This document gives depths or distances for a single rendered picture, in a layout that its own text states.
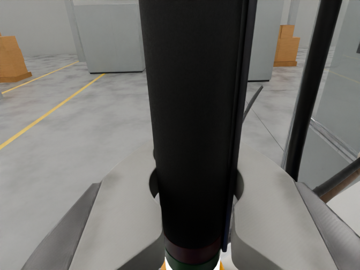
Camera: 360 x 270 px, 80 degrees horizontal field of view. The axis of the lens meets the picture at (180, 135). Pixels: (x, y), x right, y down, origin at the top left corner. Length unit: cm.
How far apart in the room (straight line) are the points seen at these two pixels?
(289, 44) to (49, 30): 1135
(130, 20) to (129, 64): 124
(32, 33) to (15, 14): 103
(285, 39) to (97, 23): 586
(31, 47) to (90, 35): 740
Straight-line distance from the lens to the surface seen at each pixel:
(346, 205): 55
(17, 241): 235
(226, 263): 20
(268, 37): 602
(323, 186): 28
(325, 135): 134
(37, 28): 1441
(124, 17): 740
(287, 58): 848
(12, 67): 835
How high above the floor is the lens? 154
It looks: 28 degrees down
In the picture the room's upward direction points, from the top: 2 degrees counter-clockwise
